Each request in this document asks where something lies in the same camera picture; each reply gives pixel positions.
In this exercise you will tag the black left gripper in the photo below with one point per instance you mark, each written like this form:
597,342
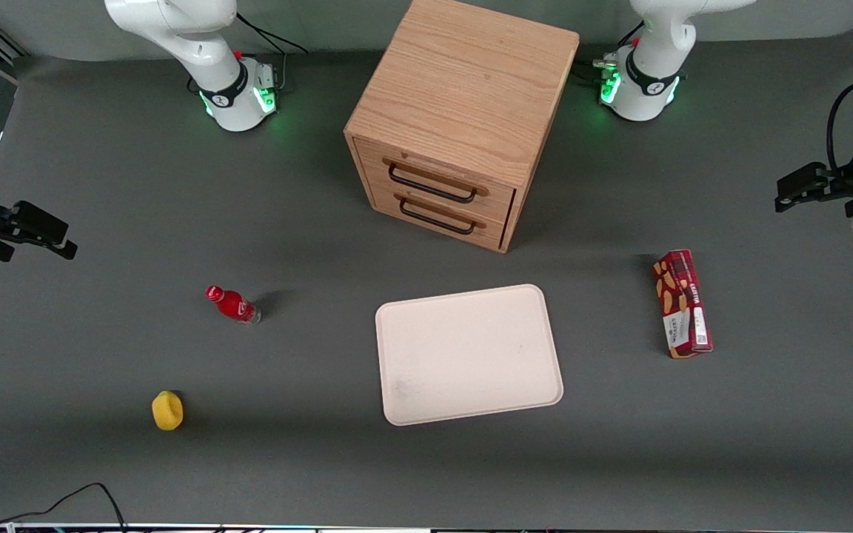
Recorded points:
839,183

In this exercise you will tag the red tartan cookie box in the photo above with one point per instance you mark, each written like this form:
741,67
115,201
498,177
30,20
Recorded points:
682,303

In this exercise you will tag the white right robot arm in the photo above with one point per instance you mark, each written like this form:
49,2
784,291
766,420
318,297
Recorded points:
197,37

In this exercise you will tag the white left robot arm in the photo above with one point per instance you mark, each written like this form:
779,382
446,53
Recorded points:
649,74

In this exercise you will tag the cream plastic tray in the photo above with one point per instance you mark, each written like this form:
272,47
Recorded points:
467,355

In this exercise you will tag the small red bottle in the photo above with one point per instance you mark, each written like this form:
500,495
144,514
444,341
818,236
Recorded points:
234,305

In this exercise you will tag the yellow sponge toy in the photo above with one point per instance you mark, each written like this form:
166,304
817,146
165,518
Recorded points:
167,411

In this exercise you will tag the wooden two-drawer cabinet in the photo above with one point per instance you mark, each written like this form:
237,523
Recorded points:
463,81

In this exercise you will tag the wooden drawer front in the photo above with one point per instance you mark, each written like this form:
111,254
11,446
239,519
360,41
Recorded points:
434,166
441,231

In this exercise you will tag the aluminium frame profile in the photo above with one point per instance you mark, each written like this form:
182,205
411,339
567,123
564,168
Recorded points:
3,46

